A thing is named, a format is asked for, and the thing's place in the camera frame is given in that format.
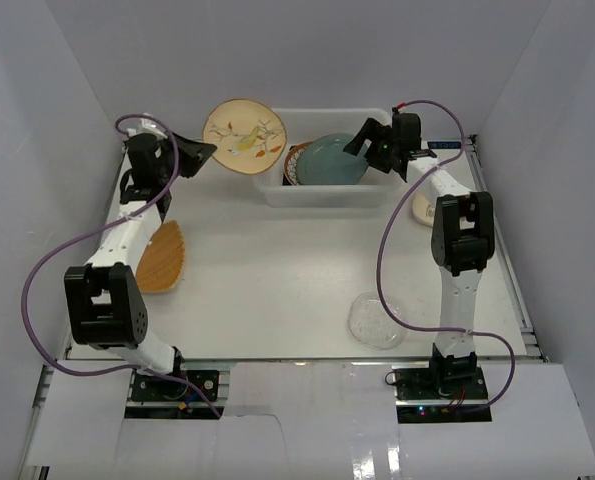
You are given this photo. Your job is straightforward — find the purple cable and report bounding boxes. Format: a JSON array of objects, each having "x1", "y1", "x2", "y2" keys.
[
  {"x1": 20, "y1": 114, "x2": 223, "y2": 416},
  {"x1": 376, "y1": 98, "x2": 517, "y2": 412}
]

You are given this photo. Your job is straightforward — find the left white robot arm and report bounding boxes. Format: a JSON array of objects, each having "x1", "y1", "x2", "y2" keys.
[{"x1": 64, "y1": 132, "x2": 216, "y2": 399}]

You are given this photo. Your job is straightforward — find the white plastic bin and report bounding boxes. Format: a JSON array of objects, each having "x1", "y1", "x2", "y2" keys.
[{"x1": 252, "y1": 107, "x2": 403, "y2": 208}]

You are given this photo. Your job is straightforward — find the beige bird painted plate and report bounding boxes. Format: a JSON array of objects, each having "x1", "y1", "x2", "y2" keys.
[{"x1": 202, "y1": 98, "x2": 288, "y2": 175}]

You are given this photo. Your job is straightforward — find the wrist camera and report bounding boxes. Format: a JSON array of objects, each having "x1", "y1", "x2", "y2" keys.
[
  {"x1": 391, "y1": 102, "x2": 407, "y2": 115},
  {"x1": 127, "y1": 118, "x2": 167, "y2": 139}
]

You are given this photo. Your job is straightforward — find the teal round plate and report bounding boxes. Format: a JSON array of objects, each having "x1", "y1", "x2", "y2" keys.
[{"x1": 296, "y1": 133, "x2": 368, "y2": 186}]

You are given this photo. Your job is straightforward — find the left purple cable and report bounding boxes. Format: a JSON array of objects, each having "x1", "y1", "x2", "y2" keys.
[{"x1": 20, "y1": 114, "x2": 223, "y2": 416}]

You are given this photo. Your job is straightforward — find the floral round bowl plate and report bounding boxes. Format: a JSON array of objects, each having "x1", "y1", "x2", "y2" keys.
[{"x1": 283, "y1": 142, "x2": 311, "y2": 186}]

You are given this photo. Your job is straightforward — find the orange woven fan plate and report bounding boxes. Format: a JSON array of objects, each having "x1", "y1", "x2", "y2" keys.
[{"x1": 135, "y1": 221, "x2": 186, "y2": 294}]

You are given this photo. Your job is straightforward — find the cream panda dish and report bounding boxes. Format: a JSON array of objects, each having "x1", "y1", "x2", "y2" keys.
[{"x1": 411, "y1": 193, "x2": 435, "y2": 228}]

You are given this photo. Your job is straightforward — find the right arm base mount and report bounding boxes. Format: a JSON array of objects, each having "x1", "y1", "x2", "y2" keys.
[{"x1": 384, "y1": 367, "x2": 492, "y2": 425}]

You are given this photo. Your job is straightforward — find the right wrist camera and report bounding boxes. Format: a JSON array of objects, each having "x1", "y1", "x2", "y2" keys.
[{"x1": 391, "y1": 102, "x2": 407, "y2": 115}]

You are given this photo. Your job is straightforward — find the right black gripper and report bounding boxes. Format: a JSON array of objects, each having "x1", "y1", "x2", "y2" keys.
[{"x1": 345, "y1": 118, "x2": 400, "y2": 174}]

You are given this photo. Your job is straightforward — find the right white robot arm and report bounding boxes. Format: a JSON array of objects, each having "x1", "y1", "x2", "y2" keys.
[{"x1": 344, "y1": 113, "x2": 495, "y2": 399}]

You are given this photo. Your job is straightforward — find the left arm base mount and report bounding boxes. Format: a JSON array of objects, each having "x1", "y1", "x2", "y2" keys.
[{"x1": 124, "y1": 366, "x2": 230, "y2": 421}]

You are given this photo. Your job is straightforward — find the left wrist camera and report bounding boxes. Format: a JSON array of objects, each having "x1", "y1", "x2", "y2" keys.
[{"x1": 127, "y1": 118, "x2": 167, "y2": 139}]

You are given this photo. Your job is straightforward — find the clear glass plate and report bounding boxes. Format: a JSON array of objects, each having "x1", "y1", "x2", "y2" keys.
[{"x1": 347, "y1": 292, "x2": 407, "y2": 351}]

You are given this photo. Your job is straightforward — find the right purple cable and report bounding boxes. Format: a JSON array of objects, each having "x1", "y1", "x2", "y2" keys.
[{"x1": 376, "y1": 98, "x2": 517, "y2": 412}]

